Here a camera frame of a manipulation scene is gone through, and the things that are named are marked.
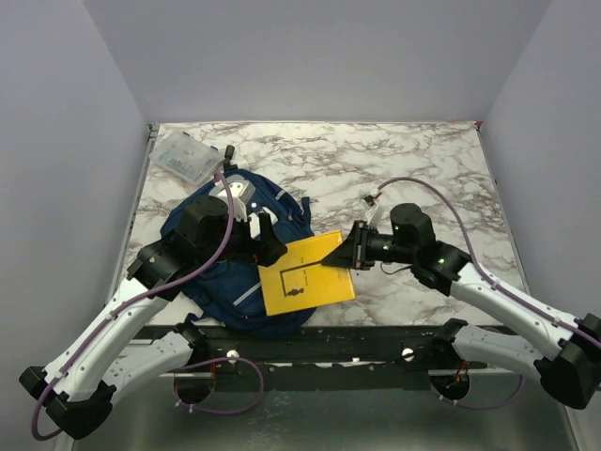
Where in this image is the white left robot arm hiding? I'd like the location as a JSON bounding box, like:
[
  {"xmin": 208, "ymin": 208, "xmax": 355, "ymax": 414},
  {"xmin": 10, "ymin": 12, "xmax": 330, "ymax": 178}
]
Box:
[{"xmin": 19, "ymin": 193, "xmax": 286, "ymax": 440}]

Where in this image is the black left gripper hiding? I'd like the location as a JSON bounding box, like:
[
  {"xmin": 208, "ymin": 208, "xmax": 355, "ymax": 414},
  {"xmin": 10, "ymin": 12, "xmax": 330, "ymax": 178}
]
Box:
[{"xmin": 199, "ymin": 210, "xmax": 289, "ymax": 267}]

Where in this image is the black mounting base plate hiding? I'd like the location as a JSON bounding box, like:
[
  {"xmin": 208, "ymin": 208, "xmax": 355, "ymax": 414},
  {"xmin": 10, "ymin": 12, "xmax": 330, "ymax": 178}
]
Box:
[{"xmin": 140, "ymin": 319, "xmax": 517, "ymax": 394}]

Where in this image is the clear plastic organiser box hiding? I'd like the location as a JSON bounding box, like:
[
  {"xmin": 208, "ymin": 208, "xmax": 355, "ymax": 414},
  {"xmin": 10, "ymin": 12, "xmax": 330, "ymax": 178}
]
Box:
[{"xmin": 149, "ymin": 132, "xmax": 223, "ymax": 186}]

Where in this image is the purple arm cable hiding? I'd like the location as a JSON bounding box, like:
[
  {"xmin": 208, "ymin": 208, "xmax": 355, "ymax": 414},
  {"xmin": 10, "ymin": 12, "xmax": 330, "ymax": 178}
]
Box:
[
  {"xmin": 365, "ymin": 177, "xmax": 597, "ymax": 410},
  {"xmin": 30, "ymin": 172, "xmax": 265, "ymax": 441}
]

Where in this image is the navy blue student backpack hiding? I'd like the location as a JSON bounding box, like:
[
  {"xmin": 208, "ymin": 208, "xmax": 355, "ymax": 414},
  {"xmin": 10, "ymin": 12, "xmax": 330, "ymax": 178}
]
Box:
[{"xmin": 159, "ymin": 169, "xmax": 316, "ymax": 340}]

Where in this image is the black metal flashlight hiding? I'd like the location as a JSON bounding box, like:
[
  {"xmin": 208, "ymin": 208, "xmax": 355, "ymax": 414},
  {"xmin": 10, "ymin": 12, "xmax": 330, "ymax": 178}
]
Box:
[{"xmin": 223, "ymin": 145, "xmax": 238, "ymax": 172}]

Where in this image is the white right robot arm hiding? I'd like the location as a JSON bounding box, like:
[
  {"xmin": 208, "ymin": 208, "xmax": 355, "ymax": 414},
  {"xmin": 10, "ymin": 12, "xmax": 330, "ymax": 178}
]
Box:
[{"xmin": 322, "ymin": 203, "xmax": 600, "ymax": 410}]

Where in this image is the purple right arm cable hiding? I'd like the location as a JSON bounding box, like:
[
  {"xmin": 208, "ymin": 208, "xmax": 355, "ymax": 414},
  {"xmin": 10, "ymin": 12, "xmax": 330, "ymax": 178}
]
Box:
[{"xmin": 365, "ymin": 177, "xmax": 597, "ymax": 410}]

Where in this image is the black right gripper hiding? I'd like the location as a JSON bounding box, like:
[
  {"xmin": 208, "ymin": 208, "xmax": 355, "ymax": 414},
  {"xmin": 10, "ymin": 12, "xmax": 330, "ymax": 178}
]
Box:
[{"xmin": 323, "ymin": 219, "xmax": 418, "ymax": 270}]

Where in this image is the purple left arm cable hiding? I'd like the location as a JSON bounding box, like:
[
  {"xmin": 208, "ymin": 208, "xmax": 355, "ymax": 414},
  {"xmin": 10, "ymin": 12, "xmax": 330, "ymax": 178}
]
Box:
[{"xmin": 30, "ymin": 172, "xmax": 265, "ymax": 441}]

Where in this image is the yellow notebook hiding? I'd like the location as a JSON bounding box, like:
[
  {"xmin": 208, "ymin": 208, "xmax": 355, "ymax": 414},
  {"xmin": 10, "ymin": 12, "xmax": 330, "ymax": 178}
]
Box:
[{"xmin": 258, "ymin": 230, "xmax": 355, "ymax": 317}]

